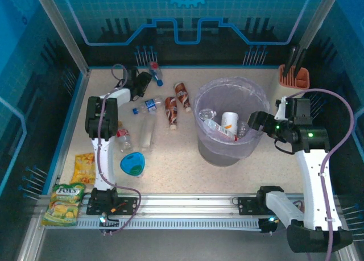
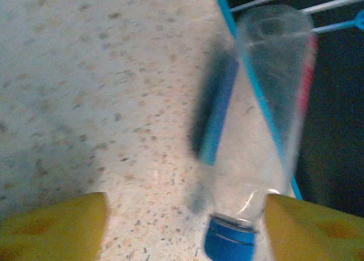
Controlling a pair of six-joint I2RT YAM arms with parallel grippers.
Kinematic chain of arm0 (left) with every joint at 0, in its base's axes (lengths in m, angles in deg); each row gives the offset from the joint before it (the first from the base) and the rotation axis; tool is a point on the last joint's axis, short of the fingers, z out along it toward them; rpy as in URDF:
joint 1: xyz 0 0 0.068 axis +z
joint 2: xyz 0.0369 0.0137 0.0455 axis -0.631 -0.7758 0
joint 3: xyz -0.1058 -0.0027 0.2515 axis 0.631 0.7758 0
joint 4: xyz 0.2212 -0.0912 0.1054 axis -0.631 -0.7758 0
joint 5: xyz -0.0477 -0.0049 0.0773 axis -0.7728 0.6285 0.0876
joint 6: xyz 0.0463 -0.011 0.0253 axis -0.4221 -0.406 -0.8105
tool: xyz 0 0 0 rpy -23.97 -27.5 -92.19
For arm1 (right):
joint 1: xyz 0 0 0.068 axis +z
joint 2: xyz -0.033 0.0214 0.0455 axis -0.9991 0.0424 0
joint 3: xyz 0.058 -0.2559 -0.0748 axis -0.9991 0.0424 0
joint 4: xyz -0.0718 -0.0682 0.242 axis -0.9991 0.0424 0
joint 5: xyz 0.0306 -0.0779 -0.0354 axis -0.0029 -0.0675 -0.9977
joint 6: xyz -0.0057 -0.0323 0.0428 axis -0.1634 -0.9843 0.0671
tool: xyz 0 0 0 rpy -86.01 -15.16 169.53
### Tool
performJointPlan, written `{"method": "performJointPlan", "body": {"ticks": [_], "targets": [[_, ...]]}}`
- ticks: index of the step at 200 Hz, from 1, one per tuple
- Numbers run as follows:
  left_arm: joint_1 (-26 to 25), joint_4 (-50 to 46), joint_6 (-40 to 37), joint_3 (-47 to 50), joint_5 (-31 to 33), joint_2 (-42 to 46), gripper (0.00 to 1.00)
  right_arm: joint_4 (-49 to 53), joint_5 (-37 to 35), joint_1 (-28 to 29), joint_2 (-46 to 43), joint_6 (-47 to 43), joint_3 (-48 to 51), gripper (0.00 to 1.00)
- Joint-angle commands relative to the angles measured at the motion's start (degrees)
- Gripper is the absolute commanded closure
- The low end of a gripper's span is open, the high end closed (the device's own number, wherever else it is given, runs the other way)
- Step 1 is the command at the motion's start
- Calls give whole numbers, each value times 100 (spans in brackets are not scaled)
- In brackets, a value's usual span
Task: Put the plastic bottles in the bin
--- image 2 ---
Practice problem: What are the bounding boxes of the clear bottle blue cap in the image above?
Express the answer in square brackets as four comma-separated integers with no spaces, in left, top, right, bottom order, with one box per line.
[187,3,319,261]

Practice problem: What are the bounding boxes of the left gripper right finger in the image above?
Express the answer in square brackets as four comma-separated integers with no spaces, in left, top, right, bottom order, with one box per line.
[263,193,364,261]

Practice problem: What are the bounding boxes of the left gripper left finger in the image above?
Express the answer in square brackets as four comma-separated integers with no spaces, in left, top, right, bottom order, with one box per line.
[0,191,110,261]

